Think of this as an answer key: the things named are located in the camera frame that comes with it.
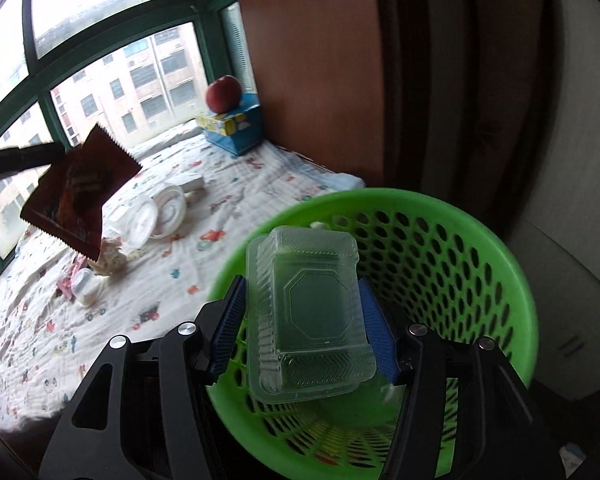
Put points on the white printed blanket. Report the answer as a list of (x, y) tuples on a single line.
[(230, 220)]

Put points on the white foam piece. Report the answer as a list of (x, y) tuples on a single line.
[(189, 182)]

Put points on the dark curtain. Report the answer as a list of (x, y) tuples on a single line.
[(455, 85)]

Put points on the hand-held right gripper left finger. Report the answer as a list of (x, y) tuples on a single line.
[(230, 321)]

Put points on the red snack wrapper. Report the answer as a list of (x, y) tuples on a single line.
[(75, 195)]

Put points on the white swirl plastic lid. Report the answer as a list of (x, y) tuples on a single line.
[(170, 210)]

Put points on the crumpled paper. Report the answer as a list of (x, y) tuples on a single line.
[(112, 256)]

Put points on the green window frame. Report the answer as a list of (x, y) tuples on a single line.
[(35, 72)]

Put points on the green plastic basket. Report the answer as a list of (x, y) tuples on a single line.
[(430, 270)]

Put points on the small white bottle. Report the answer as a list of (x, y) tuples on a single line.
[(86, 287)]

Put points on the white cabinet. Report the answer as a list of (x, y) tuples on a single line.
[(580, 260)]

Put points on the clear plastic clamshell container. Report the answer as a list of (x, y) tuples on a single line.
[(305, 310)]

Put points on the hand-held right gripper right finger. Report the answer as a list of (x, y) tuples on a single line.
[(375, 330)]

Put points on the pink wrapper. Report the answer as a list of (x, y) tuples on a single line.
[(66, 280)]

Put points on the red apple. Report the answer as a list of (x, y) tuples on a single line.
[(223, 94)]

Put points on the brown wooden panel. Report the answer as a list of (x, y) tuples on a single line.
[(320, 85)]

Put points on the blue spotted tissue box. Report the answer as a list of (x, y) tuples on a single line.
[(230, 135)]

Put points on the white plain plastic lid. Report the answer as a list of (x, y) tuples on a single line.
[(135, 222)]

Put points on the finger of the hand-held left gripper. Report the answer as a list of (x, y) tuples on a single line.
[(20, 159)]

